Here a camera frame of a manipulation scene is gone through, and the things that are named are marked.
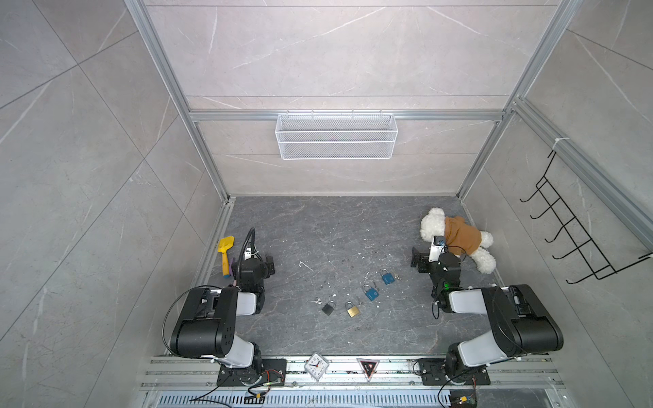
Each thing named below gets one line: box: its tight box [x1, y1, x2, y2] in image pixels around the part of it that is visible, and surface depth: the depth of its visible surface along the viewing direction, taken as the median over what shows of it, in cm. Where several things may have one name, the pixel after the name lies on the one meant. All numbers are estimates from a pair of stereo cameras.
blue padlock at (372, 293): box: [363, 283, 381, 302], surface depth 90 cm
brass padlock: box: [345, 300, 360, 318], surface depth 87 cm
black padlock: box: [321, 300, 336, 317], surface depth 87 cm
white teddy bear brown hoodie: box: [420, 207, 497, 273], surface depth 99 cm
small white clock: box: [304, 351, 330, 382], surface depth 75 cm
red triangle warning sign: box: [356, 357, 381, 383], surface depth 76 cm
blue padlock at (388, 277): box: [380, 268, 396, 286], surface depth 94 cm
